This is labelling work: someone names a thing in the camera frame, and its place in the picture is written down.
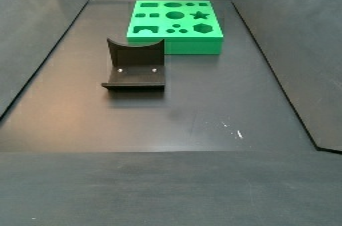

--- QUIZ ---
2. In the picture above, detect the green shape sorter block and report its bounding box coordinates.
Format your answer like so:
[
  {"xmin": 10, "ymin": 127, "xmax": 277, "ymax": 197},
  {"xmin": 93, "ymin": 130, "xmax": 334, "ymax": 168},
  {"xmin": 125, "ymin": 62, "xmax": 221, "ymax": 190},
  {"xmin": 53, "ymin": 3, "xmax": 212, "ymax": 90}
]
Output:
[{"xmin": 125, "ymin": 0, "xmax": 223, "ymax": 55}]

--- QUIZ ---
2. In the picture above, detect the black curved holder stand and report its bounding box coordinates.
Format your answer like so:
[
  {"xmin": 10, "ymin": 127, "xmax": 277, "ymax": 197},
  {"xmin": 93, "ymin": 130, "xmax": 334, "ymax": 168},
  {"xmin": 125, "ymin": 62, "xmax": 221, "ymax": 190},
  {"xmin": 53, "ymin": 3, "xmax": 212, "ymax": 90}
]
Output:
[{"xmin": 101, "ymin": 39, "xmax": 165, "ymax": 90}]

